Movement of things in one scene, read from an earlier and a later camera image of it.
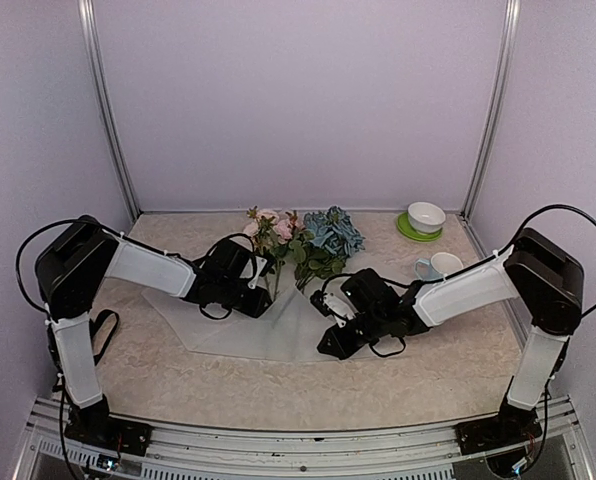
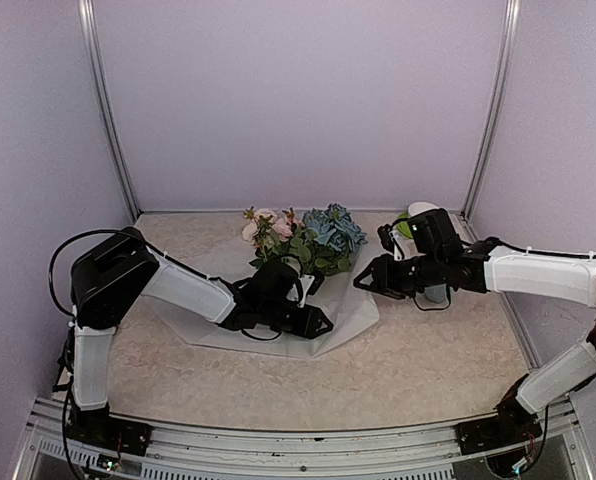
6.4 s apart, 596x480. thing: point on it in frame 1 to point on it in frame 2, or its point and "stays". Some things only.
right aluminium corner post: x=510 y=33 stays
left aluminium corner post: x=88 y=17 stays
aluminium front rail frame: x=189 y=452 stays
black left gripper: x=255 y=309 to x=310 y=323
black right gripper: x=341 y=349 to x=386 y=280
